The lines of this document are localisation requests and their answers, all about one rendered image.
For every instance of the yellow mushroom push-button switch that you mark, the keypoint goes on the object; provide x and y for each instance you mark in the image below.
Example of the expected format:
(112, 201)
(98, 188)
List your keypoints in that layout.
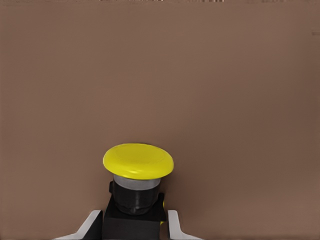
(138, 162)

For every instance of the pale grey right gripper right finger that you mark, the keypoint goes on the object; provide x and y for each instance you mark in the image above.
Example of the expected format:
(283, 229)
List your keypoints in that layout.
(175, 226)

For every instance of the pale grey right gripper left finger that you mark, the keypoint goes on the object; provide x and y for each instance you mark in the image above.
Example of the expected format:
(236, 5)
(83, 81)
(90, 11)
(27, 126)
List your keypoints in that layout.
(88, 227)

